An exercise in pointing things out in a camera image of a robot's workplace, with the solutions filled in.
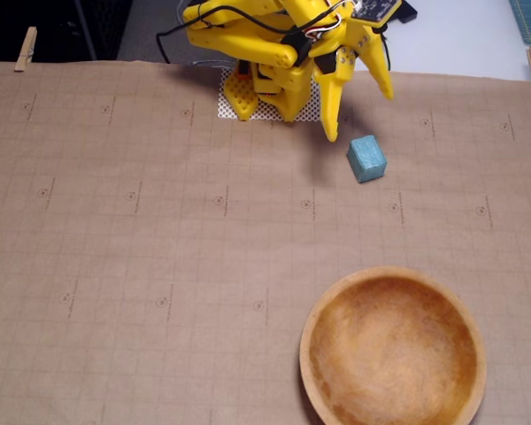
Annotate black cable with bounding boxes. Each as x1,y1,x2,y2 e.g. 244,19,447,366
155,20,192,66

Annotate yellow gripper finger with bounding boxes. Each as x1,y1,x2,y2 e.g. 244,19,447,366
357,24,395,102
313,48,358,143

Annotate blue block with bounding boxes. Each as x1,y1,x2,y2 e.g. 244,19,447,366
346,135,389,184

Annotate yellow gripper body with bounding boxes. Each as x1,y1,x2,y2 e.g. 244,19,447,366
308,18,363,76

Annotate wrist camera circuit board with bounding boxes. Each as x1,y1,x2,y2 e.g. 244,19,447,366
349,0,403,22

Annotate gift wrap paper sheet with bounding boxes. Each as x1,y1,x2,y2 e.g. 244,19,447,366
0,59,531,425

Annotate black box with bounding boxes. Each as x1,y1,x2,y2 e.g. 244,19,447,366
387,0,419,25

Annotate round wooden bowl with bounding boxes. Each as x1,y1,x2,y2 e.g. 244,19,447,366
298,265,488,425

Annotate white perforated base mat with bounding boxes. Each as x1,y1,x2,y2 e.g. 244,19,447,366
216,67,324,123

